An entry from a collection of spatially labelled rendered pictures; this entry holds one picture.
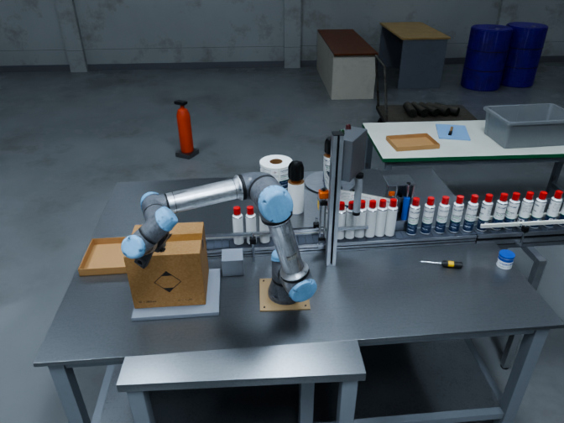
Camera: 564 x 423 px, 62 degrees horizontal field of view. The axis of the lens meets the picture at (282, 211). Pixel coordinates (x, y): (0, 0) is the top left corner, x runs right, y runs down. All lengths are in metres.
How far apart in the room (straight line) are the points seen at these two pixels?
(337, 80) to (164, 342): 5.98
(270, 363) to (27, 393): 1.70
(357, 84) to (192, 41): 3.46
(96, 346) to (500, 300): 1.70
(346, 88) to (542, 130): 4.02
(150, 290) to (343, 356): 0.82
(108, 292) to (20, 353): 1.24
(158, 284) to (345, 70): 5.84
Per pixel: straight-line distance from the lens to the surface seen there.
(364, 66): 7.45
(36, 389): 3.16
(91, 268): 2.38
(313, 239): 2.38
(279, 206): 1.59
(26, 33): 10.21
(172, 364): 1.88
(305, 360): 1.85
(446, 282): 2.30
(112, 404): 2.63
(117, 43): 9.71
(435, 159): 3.63
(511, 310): 2.26
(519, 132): 3.94
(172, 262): 1.93
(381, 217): 2.37
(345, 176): 2.04
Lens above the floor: 2.21
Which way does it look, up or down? 31 degrees down
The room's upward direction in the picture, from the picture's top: straight up
